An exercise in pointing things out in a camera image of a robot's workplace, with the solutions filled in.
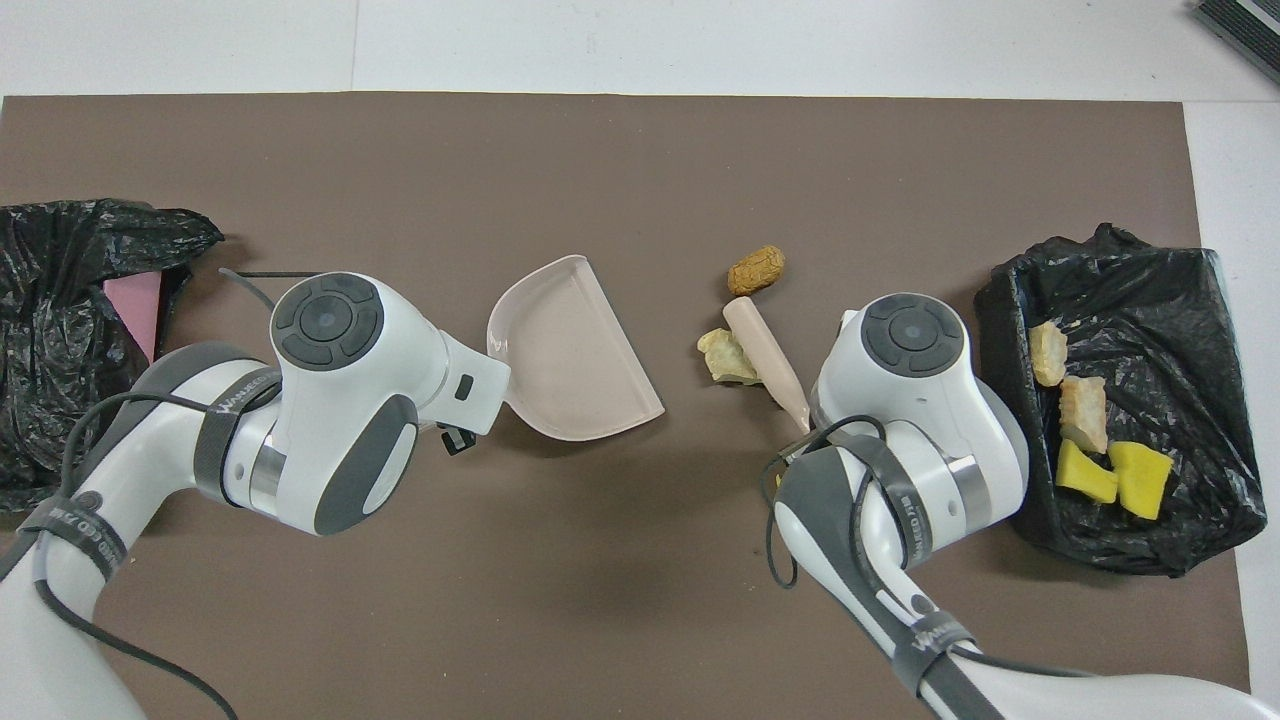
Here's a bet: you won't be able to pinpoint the beige plastic dustpan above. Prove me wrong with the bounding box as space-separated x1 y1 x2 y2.
486 254 666 442

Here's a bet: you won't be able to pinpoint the beige foam chunk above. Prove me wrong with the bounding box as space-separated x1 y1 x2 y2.
1060 376 1109 455
1030 322 1069 388
697 328 761 385

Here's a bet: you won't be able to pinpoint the beige hand brush black bristles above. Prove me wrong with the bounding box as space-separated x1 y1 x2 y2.
722 296 813 437

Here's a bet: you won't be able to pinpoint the brown cork-like chunk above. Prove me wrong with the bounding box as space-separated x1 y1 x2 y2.
727 245 787 298

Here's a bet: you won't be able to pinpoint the yellow rectangular sponge piece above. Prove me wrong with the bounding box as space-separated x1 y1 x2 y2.
1055 440 1119 504

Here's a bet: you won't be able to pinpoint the yellow wedge sponge piece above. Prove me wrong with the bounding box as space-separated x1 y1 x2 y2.
1108 441 1174 521

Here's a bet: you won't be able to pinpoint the pink bin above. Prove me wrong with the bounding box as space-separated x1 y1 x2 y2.
100 272 164 366

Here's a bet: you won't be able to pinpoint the black trash bag bin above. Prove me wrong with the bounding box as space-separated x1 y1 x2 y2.
0 198 226 516
975 222 1268 578

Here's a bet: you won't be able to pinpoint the brown table mat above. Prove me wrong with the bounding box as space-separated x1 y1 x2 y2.
0 92 1256 720

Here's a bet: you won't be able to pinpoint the black ribbed object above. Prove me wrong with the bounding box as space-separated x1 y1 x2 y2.
1192 0 1280 86

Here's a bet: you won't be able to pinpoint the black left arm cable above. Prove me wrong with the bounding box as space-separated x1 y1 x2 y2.
0 265 313 720

